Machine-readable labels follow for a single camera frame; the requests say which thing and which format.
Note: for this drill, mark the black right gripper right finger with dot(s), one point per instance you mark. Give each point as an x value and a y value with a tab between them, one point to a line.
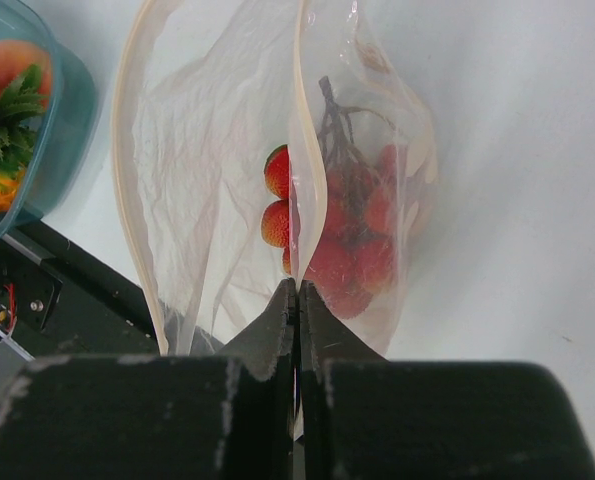
366	417

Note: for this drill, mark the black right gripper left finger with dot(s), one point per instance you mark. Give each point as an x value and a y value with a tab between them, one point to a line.
135	416

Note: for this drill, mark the fake red grapes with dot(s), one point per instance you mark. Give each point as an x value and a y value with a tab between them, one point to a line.
356	265

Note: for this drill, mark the clear dotted zip top bag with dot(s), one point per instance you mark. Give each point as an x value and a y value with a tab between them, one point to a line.
219	176

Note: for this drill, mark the fake pineapple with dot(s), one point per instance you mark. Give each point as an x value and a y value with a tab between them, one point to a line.
21	108

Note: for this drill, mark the fake peach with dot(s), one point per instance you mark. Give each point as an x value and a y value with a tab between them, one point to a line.
16	56

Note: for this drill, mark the teal plastic container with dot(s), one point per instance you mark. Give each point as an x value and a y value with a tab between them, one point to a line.
64	130

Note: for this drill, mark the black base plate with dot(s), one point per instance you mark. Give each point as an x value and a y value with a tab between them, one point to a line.
56	298

